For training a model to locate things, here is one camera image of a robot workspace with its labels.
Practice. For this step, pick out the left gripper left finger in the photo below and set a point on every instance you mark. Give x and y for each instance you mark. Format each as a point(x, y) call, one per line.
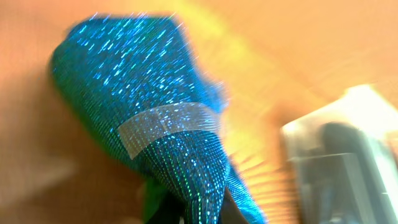
point(171, 211)

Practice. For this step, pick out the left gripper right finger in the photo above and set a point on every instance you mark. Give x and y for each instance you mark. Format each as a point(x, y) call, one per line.
point(230, 213)

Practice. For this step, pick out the shiny blue sequin garment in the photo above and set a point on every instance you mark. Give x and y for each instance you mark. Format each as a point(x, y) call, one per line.
point(133, 84)

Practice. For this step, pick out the clear plastic storage bin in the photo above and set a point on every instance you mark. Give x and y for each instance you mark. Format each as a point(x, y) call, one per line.
point(345, 168)

